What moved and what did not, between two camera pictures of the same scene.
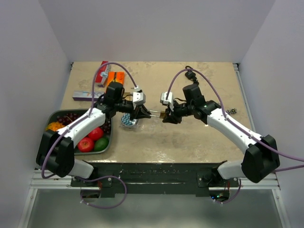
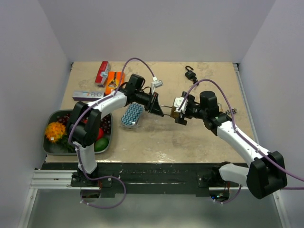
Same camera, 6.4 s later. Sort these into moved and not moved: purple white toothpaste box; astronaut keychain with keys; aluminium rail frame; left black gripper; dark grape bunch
Moved: left black gripper
Not moved: purple white toothpaste box; astronaut keychain with keys; dark grape bunch; aluminium rail frame
